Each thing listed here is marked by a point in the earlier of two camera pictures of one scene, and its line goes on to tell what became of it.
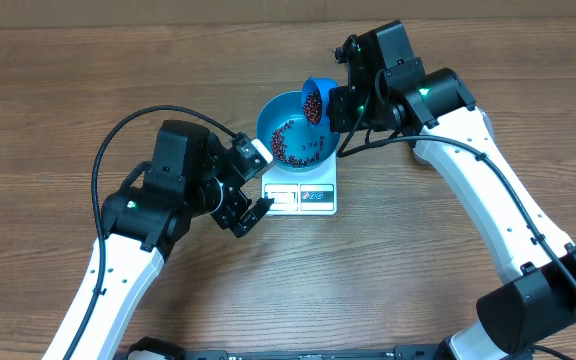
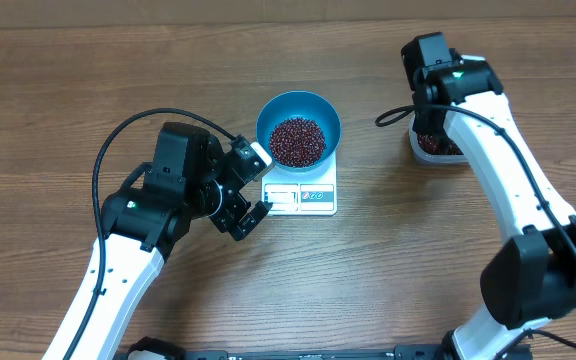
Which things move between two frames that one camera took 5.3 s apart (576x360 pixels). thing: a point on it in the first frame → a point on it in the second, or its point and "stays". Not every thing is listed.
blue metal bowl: x=293 y=142 stays
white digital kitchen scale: x=309 y=193 stays
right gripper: x=343 y=96 → x=425 y=126
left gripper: x=230 y=214 stays
